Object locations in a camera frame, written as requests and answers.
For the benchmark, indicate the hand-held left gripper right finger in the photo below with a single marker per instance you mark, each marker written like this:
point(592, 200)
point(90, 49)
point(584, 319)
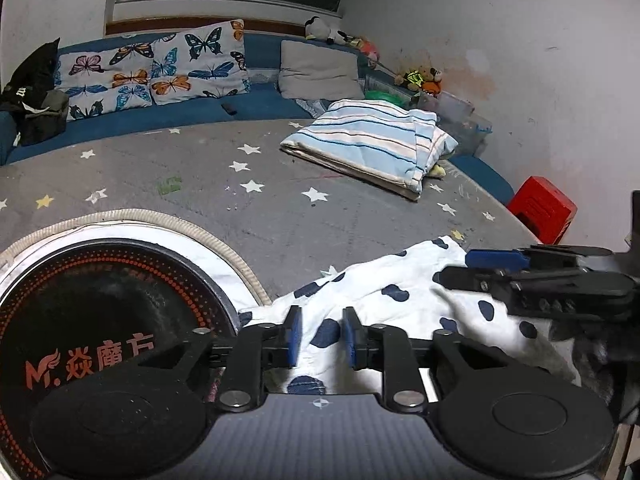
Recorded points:
point(350, 337)

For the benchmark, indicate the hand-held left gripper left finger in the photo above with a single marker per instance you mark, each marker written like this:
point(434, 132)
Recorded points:
point(295, 335)

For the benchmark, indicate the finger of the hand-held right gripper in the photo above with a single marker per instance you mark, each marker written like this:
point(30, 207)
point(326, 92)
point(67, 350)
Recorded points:
point(470, 277)
point(495, 259)

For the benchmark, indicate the white navy polka dot garment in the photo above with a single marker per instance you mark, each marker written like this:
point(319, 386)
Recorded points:
point(400, 280)

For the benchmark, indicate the black clothes pile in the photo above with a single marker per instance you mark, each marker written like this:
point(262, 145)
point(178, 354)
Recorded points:
point(30, 80)

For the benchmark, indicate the red plastic stool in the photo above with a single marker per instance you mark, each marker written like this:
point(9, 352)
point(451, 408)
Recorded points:
point(542, 207)

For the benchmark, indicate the small yellow object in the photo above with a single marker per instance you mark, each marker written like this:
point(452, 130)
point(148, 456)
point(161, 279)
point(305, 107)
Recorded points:
point(436, 171)

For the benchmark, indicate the clear plastic storage bin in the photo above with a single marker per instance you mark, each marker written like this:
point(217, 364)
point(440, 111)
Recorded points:
point(465, 120)

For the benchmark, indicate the folded striped cloth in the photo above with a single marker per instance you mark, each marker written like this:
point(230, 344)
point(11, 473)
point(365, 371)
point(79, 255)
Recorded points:
point(370, 140)

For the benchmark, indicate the brown orange plush toy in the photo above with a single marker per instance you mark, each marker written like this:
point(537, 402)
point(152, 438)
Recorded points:
point(432, 82)

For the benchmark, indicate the small green sticker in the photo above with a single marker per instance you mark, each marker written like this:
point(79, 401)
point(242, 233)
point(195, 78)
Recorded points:
point(170, 185)

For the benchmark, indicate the green plastic basin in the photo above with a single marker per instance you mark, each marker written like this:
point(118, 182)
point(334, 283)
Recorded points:
point(382, 96)

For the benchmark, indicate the round black induction cooktop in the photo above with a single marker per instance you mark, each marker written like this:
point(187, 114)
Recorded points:
point(100, 300)

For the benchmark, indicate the black remote control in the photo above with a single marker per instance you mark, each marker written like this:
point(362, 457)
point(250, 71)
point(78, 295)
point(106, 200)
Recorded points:
point(230, 108)

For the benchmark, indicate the blue sofa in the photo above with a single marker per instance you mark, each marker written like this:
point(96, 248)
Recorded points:
point(200, 115)

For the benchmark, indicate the pink plush toy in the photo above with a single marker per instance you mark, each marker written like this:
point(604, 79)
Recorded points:
point(370, 50)

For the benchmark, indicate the plain grey pillow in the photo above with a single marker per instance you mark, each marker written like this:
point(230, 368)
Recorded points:
point(320, 70)

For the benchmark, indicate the butterfly print pillow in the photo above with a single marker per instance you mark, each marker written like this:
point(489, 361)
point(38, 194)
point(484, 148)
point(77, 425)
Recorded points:
point(110, 75)
point(200, 65)

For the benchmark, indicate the black white plush toy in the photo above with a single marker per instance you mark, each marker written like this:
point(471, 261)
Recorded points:
point(320, 30)

